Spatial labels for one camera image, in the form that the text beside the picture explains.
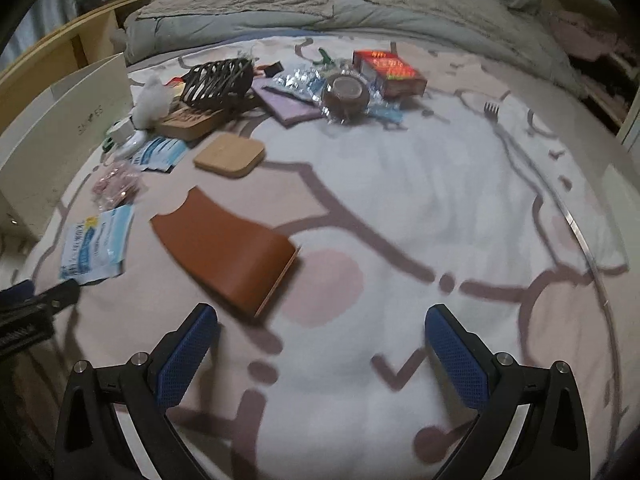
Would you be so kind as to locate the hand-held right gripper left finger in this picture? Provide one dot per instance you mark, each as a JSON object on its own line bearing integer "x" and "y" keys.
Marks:
{"x": 185, "y": 360}

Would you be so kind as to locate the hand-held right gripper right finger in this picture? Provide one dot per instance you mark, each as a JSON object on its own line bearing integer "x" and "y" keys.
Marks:
{"x": 457, "y": 360}

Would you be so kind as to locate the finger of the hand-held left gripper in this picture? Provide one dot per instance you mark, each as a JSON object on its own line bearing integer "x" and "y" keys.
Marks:
{"x": 15, "y": 291}
{"x": 60, "y": 292}

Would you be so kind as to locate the pink candy bag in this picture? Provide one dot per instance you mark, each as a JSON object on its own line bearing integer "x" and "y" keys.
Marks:
{"x": 117, "y": 185}

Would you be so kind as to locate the white storage box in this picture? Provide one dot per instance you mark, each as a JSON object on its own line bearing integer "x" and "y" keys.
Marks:
{"x": 60, "y": 125}

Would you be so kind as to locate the wooden square coaster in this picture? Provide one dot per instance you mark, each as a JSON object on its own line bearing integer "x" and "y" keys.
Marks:
{"x": 229, "y": 156}

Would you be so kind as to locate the blue white packet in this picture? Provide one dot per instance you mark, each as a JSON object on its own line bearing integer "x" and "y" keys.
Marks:
{"x": 157, "y": 155}
{"x": 95, "y": 245}

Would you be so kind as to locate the green clip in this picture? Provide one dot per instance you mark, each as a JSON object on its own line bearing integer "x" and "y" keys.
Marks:
{"x": 326, "y": 57}
{"x": 108, "y": 143}

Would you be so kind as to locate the printed blanket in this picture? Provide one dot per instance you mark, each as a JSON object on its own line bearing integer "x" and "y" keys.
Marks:
{"x": 425, "y": 200}

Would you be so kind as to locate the white fluffy ball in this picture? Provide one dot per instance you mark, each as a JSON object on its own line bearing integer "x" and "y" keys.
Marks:
{"x": 150, "y": 100}

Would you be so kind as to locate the light wooden block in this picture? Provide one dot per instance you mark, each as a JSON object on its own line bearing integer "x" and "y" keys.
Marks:
{"x": 192, "y": 122}

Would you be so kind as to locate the wooden shelf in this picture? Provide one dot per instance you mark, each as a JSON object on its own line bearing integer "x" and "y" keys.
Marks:
{"x": 75, "y": 35}

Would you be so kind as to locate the purple notebook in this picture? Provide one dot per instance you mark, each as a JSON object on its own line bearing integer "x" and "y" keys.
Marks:
{"x": 292, "y": 107}

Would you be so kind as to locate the brown jar in wrap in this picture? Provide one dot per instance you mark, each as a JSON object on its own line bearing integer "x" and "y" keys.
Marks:
{"x": 345, "y": 97}

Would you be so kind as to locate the red box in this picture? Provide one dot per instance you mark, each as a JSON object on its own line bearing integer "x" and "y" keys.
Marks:
{"x": 395, "y": 75}

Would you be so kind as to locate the silver blue foil packet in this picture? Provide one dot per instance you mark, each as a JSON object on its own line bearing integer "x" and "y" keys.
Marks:
{"x": 297, "y": 82}

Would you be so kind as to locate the pink clothes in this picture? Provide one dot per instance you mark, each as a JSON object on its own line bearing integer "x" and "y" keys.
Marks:
{"x": 585, "y": 40}

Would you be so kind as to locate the grey duvet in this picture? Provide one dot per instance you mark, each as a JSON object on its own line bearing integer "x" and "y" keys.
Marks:
{"x": 350, "y": 20}

